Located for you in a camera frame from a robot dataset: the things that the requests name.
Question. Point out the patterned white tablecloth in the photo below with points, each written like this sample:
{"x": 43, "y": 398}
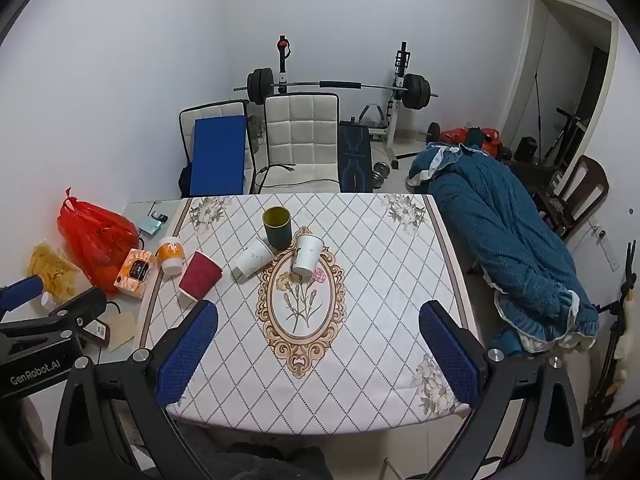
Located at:
{"x": 335, "y": 353}

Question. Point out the dark green cup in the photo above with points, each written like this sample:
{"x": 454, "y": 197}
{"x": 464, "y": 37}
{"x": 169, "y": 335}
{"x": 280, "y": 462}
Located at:
{"x": 277, "y": 223}

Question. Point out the small teal box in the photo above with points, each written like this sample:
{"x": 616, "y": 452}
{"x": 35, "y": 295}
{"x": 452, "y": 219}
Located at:
{"x": 152, "y": 223}

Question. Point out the red plastic bag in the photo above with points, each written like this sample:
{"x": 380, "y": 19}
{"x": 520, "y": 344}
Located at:
{"x": 97, "y": 239}

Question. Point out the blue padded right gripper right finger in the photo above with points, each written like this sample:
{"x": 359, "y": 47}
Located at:
{"x": 523, "y": 417}

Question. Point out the blue quilted blanket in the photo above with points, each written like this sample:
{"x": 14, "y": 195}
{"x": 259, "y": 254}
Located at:
{"x": 537, "y": 293}

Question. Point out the white padded chair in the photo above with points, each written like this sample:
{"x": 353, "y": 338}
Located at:
{"x": 301, "y": 143}
{"x": 187, "y": 120}

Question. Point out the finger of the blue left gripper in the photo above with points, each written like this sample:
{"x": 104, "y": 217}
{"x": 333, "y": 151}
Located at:
{"x": 17, "y": 294}

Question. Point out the white paper cup lying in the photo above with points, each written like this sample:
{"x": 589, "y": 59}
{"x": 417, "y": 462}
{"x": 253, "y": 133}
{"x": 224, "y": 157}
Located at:
{"x": 251, "y": 259}

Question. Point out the white padded chair right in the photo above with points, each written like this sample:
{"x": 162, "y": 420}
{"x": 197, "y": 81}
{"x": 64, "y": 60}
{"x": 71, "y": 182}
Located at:
{"x": 301, "y": 143}

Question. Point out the yellow snack bag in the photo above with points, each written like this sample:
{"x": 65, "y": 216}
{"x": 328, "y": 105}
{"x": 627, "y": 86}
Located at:
{"x": 57, "y": 273}

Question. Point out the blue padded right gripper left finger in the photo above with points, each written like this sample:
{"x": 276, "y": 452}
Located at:
{"x": 90, "y": 441}

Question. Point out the barbell with black plates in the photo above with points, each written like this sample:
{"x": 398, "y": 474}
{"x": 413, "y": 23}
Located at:
{"x": 415, "y": 93}

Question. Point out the white paper cup printed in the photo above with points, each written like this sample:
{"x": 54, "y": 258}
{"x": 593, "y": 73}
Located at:
{"x": 307, "y": 254}

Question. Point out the orange white paper cup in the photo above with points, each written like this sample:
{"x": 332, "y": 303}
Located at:
{"x": 170, "y": 256}

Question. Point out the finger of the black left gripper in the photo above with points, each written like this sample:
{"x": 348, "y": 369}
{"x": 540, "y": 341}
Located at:
{"x": 79, "y": 312}

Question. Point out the dark wooden chair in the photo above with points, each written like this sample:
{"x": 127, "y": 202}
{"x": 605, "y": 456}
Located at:
{"x": 584, "y": 192}

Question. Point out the white weight bench rack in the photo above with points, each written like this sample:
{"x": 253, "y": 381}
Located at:
{"x": 386, "y": 130}

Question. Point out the white padded chair left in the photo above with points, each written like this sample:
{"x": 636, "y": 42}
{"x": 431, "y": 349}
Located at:
{"x": 187, "y": 120}

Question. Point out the blue folded mat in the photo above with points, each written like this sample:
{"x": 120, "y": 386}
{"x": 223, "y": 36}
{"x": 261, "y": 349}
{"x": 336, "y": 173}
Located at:
{"x": 218, "y": 156}

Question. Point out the black blue exercise board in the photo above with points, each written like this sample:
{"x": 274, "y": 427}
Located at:
{"x": 354, "y": 163}

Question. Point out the red ribbed paper cup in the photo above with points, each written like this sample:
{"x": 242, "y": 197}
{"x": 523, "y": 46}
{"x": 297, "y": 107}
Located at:
{"x": 200, "y": 276}

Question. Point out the red bag on floor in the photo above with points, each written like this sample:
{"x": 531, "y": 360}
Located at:
{"x": 485, "y": 138}

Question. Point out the orange snack box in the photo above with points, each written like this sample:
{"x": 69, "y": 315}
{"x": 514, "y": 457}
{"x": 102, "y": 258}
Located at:
{"x": 134, "y": 272}

